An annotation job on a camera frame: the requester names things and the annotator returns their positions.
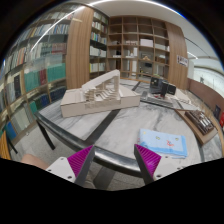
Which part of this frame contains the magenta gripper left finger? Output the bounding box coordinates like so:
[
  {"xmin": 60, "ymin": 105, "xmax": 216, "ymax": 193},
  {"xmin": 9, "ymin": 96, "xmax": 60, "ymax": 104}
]
[{"xmin": 67, "ymin": 145, "xmax": 95, "ymax": 186}]

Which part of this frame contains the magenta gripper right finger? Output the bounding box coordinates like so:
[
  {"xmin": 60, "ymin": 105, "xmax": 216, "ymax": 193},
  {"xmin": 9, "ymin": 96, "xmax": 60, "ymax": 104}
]
[{"xmin": 134, "ymin": 144, "xmax": 161, "ymax": 185}]

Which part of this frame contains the light blue folded towel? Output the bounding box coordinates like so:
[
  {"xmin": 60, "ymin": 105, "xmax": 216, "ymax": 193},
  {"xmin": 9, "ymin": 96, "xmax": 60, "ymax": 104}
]
[{"xmin": 138, "ymin": 129, "xmax": 188, "ymax": 157}]

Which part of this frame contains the black model on grey base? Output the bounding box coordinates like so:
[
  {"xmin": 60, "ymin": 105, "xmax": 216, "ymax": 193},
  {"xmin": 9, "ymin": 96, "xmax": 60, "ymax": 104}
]
[{"xmin": 141, "ymin": 77, "xmax": 176, "ymax": 107}]

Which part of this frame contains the white architectural building model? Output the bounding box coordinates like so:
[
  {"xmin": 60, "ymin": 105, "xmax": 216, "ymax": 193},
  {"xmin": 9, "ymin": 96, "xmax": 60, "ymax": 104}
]
[{"xmin": 60, "ymin": 70, "xmax": 140, "ymax": 118}]

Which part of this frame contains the wooden chair backrest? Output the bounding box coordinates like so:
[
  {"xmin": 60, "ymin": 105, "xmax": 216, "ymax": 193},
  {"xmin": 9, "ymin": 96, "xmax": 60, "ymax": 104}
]
[{"xmin": 0, "ymin": 132, "xmax": 11, "ymax": 160}]

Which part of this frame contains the wooden open shelving unit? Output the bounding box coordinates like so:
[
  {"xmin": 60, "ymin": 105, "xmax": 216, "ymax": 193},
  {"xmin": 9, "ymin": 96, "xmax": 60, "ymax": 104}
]
[{"xmin": 106, "ymin": 15, "xmax": 170, "ymax": 80}]

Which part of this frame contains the glass-fronted bookcase with books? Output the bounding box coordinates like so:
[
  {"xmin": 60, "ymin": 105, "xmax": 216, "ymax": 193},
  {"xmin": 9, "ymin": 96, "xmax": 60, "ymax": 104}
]
[{"xmin": 0, "ymin": 2, "xmax": 109, "ymax": 140}]

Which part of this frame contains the marble table black frame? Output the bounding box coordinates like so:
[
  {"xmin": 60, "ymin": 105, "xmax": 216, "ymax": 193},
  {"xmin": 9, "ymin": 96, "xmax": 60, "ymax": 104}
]
[{"xmin": 34, "ymin": 81, "xmax": 214, "ymax": 179}]

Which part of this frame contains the wall sign plaque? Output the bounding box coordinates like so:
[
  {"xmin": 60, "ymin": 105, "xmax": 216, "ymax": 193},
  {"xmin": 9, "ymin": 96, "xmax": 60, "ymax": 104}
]
[{"xmin": 177, "ymin": 55, "xmax": 188, "ymax": 67}]

